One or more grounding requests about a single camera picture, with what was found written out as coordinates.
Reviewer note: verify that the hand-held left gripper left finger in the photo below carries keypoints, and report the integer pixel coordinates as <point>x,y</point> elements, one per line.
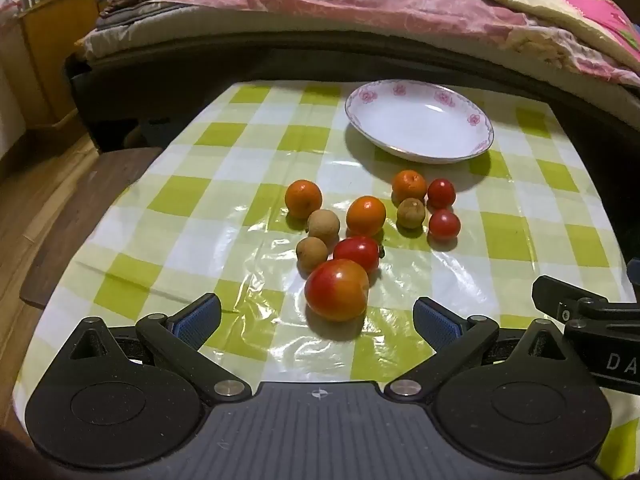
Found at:
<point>200,320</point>

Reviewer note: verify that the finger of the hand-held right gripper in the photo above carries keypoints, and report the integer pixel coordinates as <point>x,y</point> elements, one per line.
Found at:
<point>550,292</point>

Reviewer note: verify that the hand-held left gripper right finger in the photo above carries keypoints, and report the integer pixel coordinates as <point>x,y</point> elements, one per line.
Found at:
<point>436,322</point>

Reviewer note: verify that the round red cherry tomato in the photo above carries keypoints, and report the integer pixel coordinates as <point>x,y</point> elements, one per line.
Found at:
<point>444,224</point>
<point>441,193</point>

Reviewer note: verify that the large red tomato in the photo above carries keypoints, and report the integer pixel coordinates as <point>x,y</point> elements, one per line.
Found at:
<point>336,290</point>

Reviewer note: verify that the oblong red cherry tomato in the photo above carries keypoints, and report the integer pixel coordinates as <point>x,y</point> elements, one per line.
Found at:
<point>357,253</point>

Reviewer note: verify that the brown longan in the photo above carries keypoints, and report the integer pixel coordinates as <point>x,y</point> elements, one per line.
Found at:
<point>311,253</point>
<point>411,212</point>
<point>323,224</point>

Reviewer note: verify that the small orange mandarin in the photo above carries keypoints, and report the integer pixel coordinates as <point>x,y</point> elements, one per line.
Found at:
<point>303,198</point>
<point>409,186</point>
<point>366,215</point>

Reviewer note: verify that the white plate with pink flowers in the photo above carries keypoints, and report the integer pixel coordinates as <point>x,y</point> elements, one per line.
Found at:
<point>415,120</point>

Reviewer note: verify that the green white checked tablecloth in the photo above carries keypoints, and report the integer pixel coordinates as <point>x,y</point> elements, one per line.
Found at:
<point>225,160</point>

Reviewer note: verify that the wooden nightstand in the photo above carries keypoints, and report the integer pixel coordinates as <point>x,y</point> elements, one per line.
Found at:
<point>50,50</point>

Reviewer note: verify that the grey folded blanket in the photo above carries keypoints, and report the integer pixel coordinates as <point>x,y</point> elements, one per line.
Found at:
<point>130,15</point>

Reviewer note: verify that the pink floral bedsheet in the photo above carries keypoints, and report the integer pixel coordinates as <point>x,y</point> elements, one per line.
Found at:
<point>350,5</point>

